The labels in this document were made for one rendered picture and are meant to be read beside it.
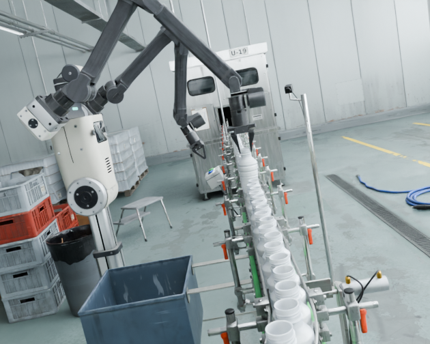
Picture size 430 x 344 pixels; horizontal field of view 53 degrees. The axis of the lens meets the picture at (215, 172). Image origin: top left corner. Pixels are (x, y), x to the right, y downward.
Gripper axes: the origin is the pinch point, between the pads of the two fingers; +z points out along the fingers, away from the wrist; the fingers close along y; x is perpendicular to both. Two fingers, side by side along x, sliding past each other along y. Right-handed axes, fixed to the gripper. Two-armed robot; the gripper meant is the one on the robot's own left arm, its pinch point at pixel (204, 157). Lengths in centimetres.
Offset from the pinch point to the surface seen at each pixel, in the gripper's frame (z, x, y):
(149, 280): 20, 32, -75
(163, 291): 26, 30, -75
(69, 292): 45, 156, 91
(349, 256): 144, -46, 118
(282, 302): 8, -16, -160
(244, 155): 0, -20, -67
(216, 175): 9.6, -1.6, -10.2
